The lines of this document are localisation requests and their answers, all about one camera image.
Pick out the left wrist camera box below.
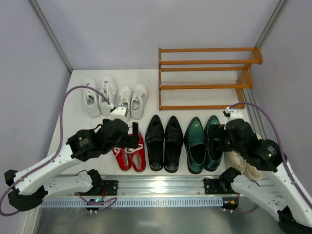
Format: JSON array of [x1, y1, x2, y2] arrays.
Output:
[[110, 106, 129, 122]]

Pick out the large white sneaker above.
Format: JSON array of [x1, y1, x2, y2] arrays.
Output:
[[81, 78, 101, 118], [98, 76, 117, 117]]

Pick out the small white sneaker left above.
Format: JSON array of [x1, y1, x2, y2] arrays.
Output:
[[117, 86, 132, 122]]

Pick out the black mounting plate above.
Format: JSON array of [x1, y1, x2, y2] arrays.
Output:
[[203, 178, 226, 195], [102, 180, 118, 196]]

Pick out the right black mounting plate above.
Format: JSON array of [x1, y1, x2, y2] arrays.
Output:
[[203, 178, 226, 195]]

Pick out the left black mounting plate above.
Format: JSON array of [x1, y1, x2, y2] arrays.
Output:
[[102, 180, 118, 196]]

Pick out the small white sneaker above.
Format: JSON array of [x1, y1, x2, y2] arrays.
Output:
[[117, 86, 132, 122], [130, 83, 148, 120]]

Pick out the wooden shoe shelf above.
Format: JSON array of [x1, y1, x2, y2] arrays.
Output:
[[158, 46, 263, 111]]

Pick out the large white sneaker right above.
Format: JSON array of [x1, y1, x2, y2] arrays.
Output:
[[98, 76, 117, 117]]

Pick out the red canvas sneaker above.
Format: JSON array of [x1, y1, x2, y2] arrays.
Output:
[[112, 147, 132, 172], [126, 131, 146, 173]]

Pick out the black loafer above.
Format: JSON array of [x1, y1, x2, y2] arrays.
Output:
[[145, 115, 164, 172], [164, 116, 184, 173]]

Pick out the green loafer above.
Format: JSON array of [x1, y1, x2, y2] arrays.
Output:
[[204, 115, 223, 172], [184, 117, 206, 175]]

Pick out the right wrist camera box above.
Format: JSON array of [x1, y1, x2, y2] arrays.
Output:
[[223, 107, 244, 121]]

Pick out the aluminium rail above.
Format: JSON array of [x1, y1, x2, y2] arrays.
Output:
[[58, 174, 276, 197]]

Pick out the large white sneaker left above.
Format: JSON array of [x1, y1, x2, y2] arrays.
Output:
[[81, 78, 101, 118]]

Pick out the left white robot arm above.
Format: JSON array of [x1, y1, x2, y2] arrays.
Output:
[[4, 119, 139, 212]]

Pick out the perforated cable duct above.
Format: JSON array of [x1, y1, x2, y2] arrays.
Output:
[[41, 196, 223, 208]]

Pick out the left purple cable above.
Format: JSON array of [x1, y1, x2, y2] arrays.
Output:
[[0, 85, 115, 217]]

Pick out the small white sneaker right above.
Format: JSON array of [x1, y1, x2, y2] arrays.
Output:
[[130, 83, 148, 120]]

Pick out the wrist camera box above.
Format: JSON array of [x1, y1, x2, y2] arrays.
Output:
[[110, 106, 129, 122], [223, 107, 244, 121]]

